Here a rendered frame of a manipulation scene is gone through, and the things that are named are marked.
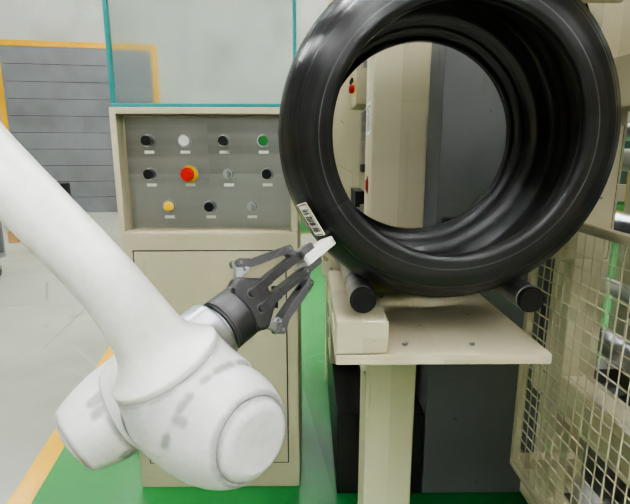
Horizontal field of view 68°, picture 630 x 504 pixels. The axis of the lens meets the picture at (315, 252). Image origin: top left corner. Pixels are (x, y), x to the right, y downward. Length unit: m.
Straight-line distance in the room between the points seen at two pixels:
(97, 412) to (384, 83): 0.88
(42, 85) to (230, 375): 10.00
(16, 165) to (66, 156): 9.68
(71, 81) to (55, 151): 1.32
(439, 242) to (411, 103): 0.32
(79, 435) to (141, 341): 0.17
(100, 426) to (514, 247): 0.63
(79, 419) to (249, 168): 1.06
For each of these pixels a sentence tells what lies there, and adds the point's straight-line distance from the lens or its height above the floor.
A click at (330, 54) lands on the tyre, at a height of 1.28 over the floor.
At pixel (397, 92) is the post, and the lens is 1.13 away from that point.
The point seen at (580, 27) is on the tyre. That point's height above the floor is 1.32.
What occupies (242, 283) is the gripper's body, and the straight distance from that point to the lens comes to 0.65.
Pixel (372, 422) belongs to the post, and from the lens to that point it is 1.32.
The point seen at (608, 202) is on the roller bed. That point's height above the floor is 1.03.
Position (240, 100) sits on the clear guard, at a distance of 1.48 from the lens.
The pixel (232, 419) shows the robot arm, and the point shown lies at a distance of 0.39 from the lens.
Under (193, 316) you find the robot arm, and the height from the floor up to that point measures 0.94.
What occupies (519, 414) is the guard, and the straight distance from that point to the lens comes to 1.42.
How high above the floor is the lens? 1.14
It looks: 12 degrees down
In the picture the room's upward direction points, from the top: straight up
